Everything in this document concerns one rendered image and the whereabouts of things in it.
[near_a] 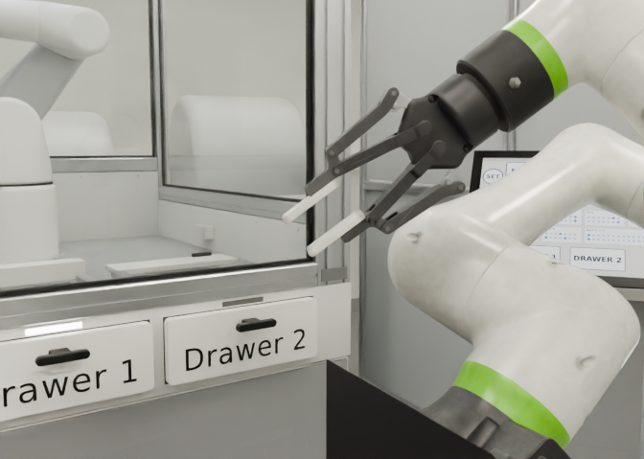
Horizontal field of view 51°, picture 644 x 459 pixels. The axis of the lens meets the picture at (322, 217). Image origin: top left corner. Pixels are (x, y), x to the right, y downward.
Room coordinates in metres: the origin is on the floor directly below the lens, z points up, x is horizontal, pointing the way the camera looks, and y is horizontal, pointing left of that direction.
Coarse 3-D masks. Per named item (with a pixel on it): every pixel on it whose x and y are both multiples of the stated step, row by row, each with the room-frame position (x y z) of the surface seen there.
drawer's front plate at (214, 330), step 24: (216, 312) 1.12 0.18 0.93; (240, 312) 1.14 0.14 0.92; (264, 312) 1.17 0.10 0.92; (288, 312) 1.20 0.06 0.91; (312, 312) 1.23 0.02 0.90; (168, 336) 1.07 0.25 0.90; (192, 336) 1.09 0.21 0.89; (216, 336) 1.12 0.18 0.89; (240, 336) 1.14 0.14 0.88; (264, 336) 1.17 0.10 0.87; (288, 336) 1.20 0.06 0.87; (312, 336) 1.23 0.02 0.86; (168, 360) 1.07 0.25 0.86; (192, 360) 1.09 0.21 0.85; (216, 360) 1.12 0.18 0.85; (240, 360) 1.14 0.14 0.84; (264, 360) 1.17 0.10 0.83; (288, 360) 1.20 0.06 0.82
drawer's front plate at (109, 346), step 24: (48, 336) 0.97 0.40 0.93; (72, 336) 0.98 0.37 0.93; (96, 336) 1.00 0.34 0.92; (120, 336) 1.03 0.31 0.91; (144, 336) 1.05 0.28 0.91; (0, 360) 0.93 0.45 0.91; (24, 360) 0.95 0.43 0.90; (96, 360) 1.00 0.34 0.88; (120, 360) 1.02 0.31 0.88; (144, 360) 1.05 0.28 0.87; (0, 384) 0.93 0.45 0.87; (48, 384) 0.96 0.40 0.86; (72, 384) 0.98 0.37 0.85; (96, 384) 1.00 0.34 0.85; (120, 384) 1.02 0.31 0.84; (144, 384) 1.05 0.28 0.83; (0, 408) 0.93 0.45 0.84; (24, 408) 0.95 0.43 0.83; (48, 408) 0.96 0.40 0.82
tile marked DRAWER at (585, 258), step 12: (576, 252) 1.23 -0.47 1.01; (588, 252) 1.23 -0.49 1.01; (600, 252) 1.22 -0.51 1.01; (612, 252) 1.22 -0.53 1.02; (624, 252) 1.21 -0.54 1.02; (576, 264) 1.22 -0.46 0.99; (588, 264) 1.21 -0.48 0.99; (600, 264) 1.21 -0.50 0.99; (612, 264) 1.20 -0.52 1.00; (624, 264) 1.19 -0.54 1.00
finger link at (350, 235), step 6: (360, 222) 0.70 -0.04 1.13; (366, 222) 0.70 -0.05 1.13; (378, 222) 0.70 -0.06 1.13; (354, 228) 0.70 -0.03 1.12; (360, 228) 0.70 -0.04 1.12; (366, 228) 0.70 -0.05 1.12; (378, 228) 0.70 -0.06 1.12; (348, 234) 0.70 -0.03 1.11; (354, 234) 0.70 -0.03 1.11; (342, 240) 0.70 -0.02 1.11; (348, 240) 0.70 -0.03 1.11
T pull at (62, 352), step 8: (56, 352) 0.95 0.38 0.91; (64, 352) 0.95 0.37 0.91; (72, 352) 0.95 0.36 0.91; (80, 352) 0.96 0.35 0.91; (88, 352) 0.96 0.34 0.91; (40, 360) 0.93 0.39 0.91; (48, 360) 0.93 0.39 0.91; (56, 360) 0.94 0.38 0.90; (64, 360) 0.94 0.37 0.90; (72, 360) 0.95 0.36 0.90
